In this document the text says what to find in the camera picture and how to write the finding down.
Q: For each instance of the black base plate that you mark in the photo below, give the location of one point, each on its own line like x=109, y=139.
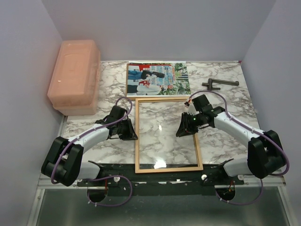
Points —
x=122, y=180

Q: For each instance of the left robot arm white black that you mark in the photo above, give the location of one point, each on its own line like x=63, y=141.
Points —
x=63, y=163

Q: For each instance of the pink plastic storage box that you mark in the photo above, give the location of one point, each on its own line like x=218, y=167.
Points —
x=74, y=86

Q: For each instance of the brown wooden picture frame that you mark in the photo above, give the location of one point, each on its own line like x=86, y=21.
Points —
x=199, y=166

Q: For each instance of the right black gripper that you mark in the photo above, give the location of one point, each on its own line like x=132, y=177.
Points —
x=184, y=128

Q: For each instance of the aluminium rail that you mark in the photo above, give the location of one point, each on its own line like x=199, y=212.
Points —
x=243, y=181

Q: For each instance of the clear acrylic glass sheet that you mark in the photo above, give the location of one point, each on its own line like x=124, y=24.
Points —
x=159, y=146

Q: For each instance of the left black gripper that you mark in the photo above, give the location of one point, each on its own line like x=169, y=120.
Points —
x=130, y=135

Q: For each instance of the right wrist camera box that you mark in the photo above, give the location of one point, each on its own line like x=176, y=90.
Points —
x=190, y=107

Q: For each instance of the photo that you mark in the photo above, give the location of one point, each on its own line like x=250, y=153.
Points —
x=157, y=79

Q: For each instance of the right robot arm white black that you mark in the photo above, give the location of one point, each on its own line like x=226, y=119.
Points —
x=264, y=150

